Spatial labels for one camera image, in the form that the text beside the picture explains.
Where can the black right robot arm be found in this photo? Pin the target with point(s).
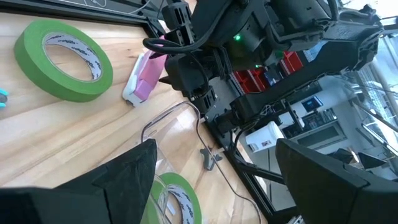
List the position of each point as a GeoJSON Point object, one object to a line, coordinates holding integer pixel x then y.
{"type": "Point", "coordinates": [342, 40]}

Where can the clear plastic tray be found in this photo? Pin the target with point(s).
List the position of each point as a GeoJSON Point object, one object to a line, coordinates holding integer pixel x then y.
{"type": "Point", "coordinates": [186, 140]}

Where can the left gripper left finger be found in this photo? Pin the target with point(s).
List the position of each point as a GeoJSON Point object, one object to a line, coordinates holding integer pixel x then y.
{"type": "Point", "coordinates": [93, 199]}

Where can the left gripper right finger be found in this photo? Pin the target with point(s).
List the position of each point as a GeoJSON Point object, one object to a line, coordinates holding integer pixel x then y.
{"type": "Point", "coordinates": [326, 193]}

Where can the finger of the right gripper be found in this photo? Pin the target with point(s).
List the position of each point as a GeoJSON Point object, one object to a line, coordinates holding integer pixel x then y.
{"type": "Point", "coordinates": [178, 21]}
{"type": "Point", "coordinates": [183, 74]}

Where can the green masking tape roll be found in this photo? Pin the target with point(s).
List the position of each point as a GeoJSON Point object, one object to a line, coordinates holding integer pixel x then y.
{"type": "Point", "coordinates": [189, 189]}
{"type": "Point", "coordinates": [40, 74]}

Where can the pink white stapler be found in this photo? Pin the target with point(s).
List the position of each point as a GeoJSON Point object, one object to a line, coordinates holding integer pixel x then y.
{"type": "Point", "coordinates": [149, 73]}

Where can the silver screws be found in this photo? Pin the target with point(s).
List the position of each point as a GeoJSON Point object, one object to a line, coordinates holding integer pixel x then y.
{"type": "Point", "coordinates": [3, 92]}

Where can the small blue screen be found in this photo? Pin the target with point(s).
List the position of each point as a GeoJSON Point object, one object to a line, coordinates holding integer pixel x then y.
{"type": "Point", "coordinates": [311, 103]}

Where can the white plastic box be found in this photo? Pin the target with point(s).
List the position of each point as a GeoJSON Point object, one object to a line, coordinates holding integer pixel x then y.
{"type": "Point", "coordinates": [264, 137]}

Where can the red storage bin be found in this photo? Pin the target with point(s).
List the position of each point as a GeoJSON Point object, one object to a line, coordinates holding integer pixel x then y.
{"type": "Point", "coordinates": [248, 81]}
{"type": "Point", "coordinates": [291, 62]}

